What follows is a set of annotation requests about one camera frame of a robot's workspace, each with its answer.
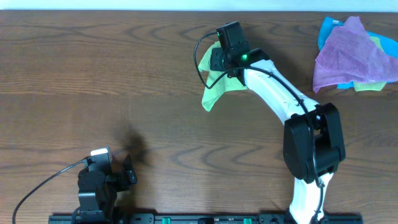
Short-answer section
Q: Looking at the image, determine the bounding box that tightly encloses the purple microfiber cloth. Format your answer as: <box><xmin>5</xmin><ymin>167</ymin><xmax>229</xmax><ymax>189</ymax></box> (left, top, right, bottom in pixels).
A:
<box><xmin>313</xmin><ymin>16</ymin><xmax>397</xmax><ymax>92</ymax></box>

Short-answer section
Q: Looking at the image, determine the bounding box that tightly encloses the green microfiber cloth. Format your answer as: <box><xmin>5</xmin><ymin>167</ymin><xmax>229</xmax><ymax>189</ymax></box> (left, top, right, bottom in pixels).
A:
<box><xmin>198</xmin><ymin>41</ymin><xmax>247</xmax><ymax>112</ymax></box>

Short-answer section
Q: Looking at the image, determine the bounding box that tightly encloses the black right camera cable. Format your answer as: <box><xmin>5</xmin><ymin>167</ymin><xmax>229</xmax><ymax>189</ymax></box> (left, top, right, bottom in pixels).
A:
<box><xmin>193</xmin><ymin>31</ymin><xmax>326</xmax><ymax>223</ymax></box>

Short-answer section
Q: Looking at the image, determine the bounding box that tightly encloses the black left camera cable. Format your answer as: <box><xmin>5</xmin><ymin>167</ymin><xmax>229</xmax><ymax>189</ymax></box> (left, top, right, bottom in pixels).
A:
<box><xmin>12</xmin><ymin>159</ymin><xmax>86</xmax><ymax>224</ymax></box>

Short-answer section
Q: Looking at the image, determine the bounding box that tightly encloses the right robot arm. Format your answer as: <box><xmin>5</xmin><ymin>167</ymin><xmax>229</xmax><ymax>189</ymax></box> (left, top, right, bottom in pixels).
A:
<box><xmin>209</xmin><ymin>47</ymin><xmax>346</xmax><ymax>223</ymax></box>

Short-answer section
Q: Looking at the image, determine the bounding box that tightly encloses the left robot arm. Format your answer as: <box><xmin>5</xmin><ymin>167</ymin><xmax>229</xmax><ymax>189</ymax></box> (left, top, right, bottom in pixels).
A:
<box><xmin>71</xmin><ymin>153</ymin><xmax>137</xmax><ymax>223</ymax></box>

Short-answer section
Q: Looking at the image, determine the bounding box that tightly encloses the blue microfiber cloth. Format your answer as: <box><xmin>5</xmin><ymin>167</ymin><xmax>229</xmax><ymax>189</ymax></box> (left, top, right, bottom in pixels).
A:
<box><xmin>318</xmin><ymin>17</ymin><xmax>397</xmax><ymax>89</ymax></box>

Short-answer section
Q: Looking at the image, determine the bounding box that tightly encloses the black camera cable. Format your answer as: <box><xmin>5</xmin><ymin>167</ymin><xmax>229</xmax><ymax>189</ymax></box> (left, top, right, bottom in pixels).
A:
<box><xmin>193</xmin><ymin>31</ymin><xmax>326</xmax><ymax>223</ymax></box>
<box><xmin>12</xmin><ymin>159</ymin><xmax>86</xmax><ymax>224</ymax></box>

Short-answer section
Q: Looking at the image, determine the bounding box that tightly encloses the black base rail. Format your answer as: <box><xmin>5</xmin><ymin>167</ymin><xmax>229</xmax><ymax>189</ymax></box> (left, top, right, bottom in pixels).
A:
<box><xmin>48</xmin><ymin>213</ymin><xmax>364</xmax><ymax>224</ymax></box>

